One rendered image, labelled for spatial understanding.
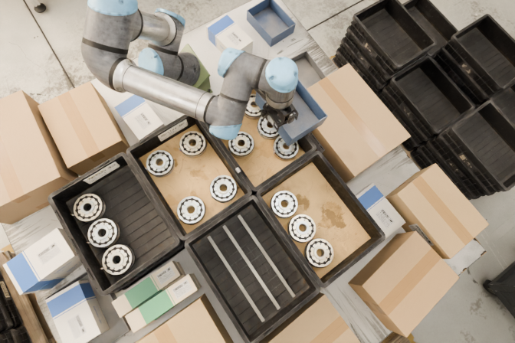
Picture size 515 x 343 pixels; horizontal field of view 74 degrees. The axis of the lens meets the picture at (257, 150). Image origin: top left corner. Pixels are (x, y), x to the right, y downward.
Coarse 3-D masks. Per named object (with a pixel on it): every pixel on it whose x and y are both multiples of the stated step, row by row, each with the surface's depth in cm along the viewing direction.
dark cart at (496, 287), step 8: (512, 264) 200; (504, 272) 197; (512, 272) 196; (488, 280) 204; (496, 280) 195; (504, 280) 193; (512, 280) 188; (488, 288) 204; (496, 288) 192; (504, 288) 185; (512, 288) 180; (504, 296) 190; (512, 296) 184; (504, 304) 193; (512, 304) 188; (512, 312) 191
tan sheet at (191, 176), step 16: (192, 128) 140; (176, 144) 138; (192, 144) 138; (208, 144) 139; (144, 160) 135; (176, 160) 136; (192, 160) 136; (208, 160) 136; (176, 176) 134; (192, 176) 134; (208, 176) 134; (176, 192) 132; (192, 192) 132; (208, 192) 132; (240, 192) 133; (176, 208) 130; (192, 208) 130; (208, 208) 131; (224, 208) 131
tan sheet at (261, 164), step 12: (252, 120) 143; (252, 132) 141; (240, 144) 139; (264, 144) 140; (252, 156) 138; (264, 156) 138; (252, 168) 137; (264, 168) 137; (276, 168) 137; (252, 180) 135; (264, 180) 135
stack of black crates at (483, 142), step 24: (480, 120) 188; (504, 120) 179; (432, 144) 194; (456, 144) 178; (480, 144) 184; (504, 144) 185; (456, 168) 187; (480, 168) 174; (504, 168) 181; (480, 192) 182
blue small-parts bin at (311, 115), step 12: (300, 84) 116; (300, 96) 121; (312, 96) 114; (300, 108) 120; (312, 108) 118; (300, 120) 118; (312, 120) 118; (324, 120) 115; (288, 132) 116; (300, 132) 109; (288, 144) 114
